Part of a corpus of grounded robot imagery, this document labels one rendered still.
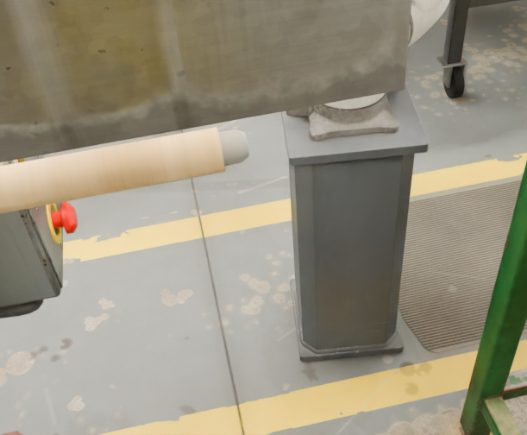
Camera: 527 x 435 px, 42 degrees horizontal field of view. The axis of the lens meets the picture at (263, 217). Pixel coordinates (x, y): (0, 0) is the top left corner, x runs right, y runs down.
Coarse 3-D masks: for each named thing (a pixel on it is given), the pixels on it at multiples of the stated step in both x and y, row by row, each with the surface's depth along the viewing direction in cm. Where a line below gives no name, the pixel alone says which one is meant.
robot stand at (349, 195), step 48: (288, 144) 137; (336, 144) 136; (384, 144) 135; (336, 192) 143; (384, 192) 144; (336, 240) 153; (384, 240) 154; (336, 288) 165; (384, 288) 166; (336, 336) 178; (384, 336) 180
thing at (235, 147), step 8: (224, 136) 48; (232, 136) 48; (240, 136) 48; (224, 144) 48; (232, 144) 48; (240, 144) 48; (224, 152) 48; (232, 152) 48; (240, 152) 48; (248, 152) 49; (224, 160) 48; (232, 160) 48; (240, 160) 49
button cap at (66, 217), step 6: (60, 204) 85; (66, 204) 85; (60, 210) 84; (66, 210) 84; (72, 210) 85; (54, 216) 85; (60, 216) 84; (66, 216) 84; (72, 216) 84; (54, 222) 85; (60, 222) 85; (66, 222) 84; (72, 222) 84; (54, 228) 85; (66, 228) 84; (72, 228) 85
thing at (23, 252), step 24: (0, 216) 73; (24, 216) 74; (48, 216) 83; (0, 240) 75; (24, 240) 76; (48, 240) 81; (0, 264) 78; (24, 264) 79; (48, 264) 80; (0, 288) 80; (24, 288) 81; (48, 288) 82; (0, 312) 86; (24, 312) 88
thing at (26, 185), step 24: (120, 144) 48; (144, 144) 47; (168, 144) 47; (192, 144) 47; (216, 144) 47; (0, 168) 47; (24, 168) 47; (48, 168) 46; (72, 168) 47; (96, 168) 47; (120, 168) 47; (144, 168) 47; (168, 168) 47; (192, 168) 48; (216, 168) 48; (0, 192) 46; (24, 192) 46; (48, 192) 47; (72, 192) 47; (96, 192) 48
